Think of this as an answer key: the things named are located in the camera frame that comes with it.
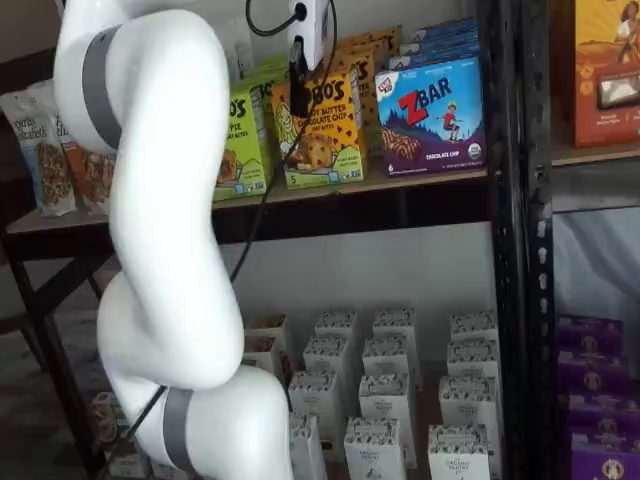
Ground large orange illustrated box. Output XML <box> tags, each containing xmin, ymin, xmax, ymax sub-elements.
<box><xmin>573</xmin><ymin>0</ymin><xmax>640</xmax><ymax>149</ymax></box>

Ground green Bobo's apple pie box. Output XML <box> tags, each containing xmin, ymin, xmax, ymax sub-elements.
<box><xmin>243</xmin><ymin>55</ymin><xmax>290</xmax><ymax>84</ymax></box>
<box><xmin>212</xmin><ymin>82</ymin><xmax>274</xmax><ymax>202</ymax></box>
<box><xmin>248</xmin><ymin>69</ymin><xmax>279</xmax><ymax>166</ymax></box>

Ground translucent plastic sheet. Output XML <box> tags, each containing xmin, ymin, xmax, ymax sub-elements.
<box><xmin>553</xmin><ymin>207</ymin><xmax>640</xmax><ymax>321</ymax></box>

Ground tan wooden shelf board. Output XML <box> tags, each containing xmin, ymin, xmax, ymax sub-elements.
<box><xmin>4</xmin><ymin>167</ymin><xmax>490</xmax><ymax>237</ymax></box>
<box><xmin>552</xmin><ymin>142</ymin><xmax>640</xmax><ymax>167</ymax></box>

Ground green label granola box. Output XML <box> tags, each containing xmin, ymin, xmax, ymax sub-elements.
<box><xmin>89</xmin><ymin>391</ymin><xmax>121</xmax><ymax>441</ymax></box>
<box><xmin>107</xmin><ymin>439</ymin><xmax>151</xmax><ymax>480</ymax></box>

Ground black metal shelving rack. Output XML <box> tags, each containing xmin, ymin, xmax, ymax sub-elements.
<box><xmin>0</xmin><ymin>0</ymin><xmax>526</xmax><ymax>480</ymax></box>
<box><xmin>519</xmin><ymin>0</ymin><xmax>640</xmax><ymax>480</ymax></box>

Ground blue purple Zbar box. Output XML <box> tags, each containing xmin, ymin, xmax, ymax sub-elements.
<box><xmin>412</xmin><ymin>17</ymin><xmax>479</xmax><ymax>39</ymax></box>
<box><xmin>374</xmin><ymin>54</ymin><xmax>487</xmax><ymax>177</ymax></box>
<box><xmin>399</xmin><ymin>30</ymin><xmax>480</xmax><ymax>51</ymax></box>
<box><xmin>388</xmin><ymin>42</ymin><xmax>482</xmax><ymax>71</ymax></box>

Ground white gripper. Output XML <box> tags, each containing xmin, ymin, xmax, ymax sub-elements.
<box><xmin>287</xmin><ymin>0</ymin><xmax>335</xmax><ymax>115</ymax></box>

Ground white patterned small boxes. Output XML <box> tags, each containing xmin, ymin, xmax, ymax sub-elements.
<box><xmin>239</xmin><ymin>299</ymin><xmax>501</xmax><ymax>480</ymax></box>

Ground blue label granola pouch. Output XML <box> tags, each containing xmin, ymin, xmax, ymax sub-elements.
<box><xmin>0</xmin><ymin>89</ymin><xmax>77</xmax><ymax>217</ymax></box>

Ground white floral print carton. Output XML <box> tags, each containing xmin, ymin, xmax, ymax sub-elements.
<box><xmin>448</xmin><ymin>309</ymin><xmax>498</xmax><ymax>346</ymax></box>
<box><xmin>358</xmin><ymin>372</ymin><xmax>413</xmax><ymax>426</ymax></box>
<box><xmin>343</xmin><ymin>417</ymin><xmax>409</xmax><ymax>480</ymax></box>
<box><xmin>361</xmin><ymin>333</ymin><xmax>420</xmax><ymax>391</ymax></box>
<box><xmin>427</xmin><ymin>423</ymin><xmax>491</xmax><ymax>480</ymax></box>
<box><xmin>445</xmin><ymin>339</ymin><xmax>500</xmax><ymax>381</ymax></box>
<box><xmin>313</xmin><ymin>310</ymin><xmax>359</xmax><ymax>346</ymax></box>
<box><xmin>302</xmin><ymin>335</ymin><xmax>352</xmax><ymax>381</ymax></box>
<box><xmin>288</xmin><ymin>413</ymin><xmax>330</xmax><ymax>480</ymax></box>
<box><xmin>287</xmin><ymin>370</ymin><xmax>340</xmax><ymax>426</ymax></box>
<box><xmin>438</xmin><ymin>374</ymin><xmax>502</xmax><ymax>431</ymax></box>
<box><xmin>372</xmin><ymin>306</ymin><xmax>417</xmax><ymax>346</ymax></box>

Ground white granola pouch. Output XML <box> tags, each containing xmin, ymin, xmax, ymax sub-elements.
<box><xmin>24</xmin><ymin>79</ymin><xmax>64</xmax><ymax>119</ymax></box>

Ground yellow label granola box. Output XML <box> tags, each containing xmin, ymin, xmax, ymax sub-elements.
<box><xmin>243</xmin><ymin>312</ymin><xmax>290</xmax><ymax>346</ymax></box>
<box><xmin>241</xmin><ymin>335</ymin><xmax>281</xmax><ymax>381</ymax></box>

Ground purple snack box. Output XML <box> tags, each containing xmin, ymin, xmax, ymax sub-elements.
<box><xmin>557</xmin><ymin>314</ymin><xmax>625</xmax><ymax>354</ymax></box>
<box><xmin>557</xmin><ymin>349</ymin><xmax>627</xmax><ymax>396</ymax></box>
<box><xmin>569</xmin><ymin>429</ymin><xmax>640</xmax><ymax>480</ymax></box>
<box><xmin>564</xmin><ymin>392</ymin><xmax>640</xmax><ymax>436</ymax></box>

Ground orange label granola pouch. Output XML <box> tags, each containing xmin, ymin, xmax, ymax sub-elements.
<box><xmin>52</xmin><ymin>112</ymin><xmax>119</xmax><ymax>216</ymax></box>

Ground orange Bobo's peanut butter box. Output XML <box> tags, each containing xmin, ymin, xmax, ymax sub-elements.
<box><xmin>342</xmin><ymin>25</ymin><xmax>403</xmax><ymax>57</ymax></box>
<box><xmin>271</xmin><ymin>74</ymin><xmax>370</xmax><ymax>190</ymax></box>
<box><xmin>329</xmin><ymin>47</ymin><xmax>377</xmax><ymax>159</ymax></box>

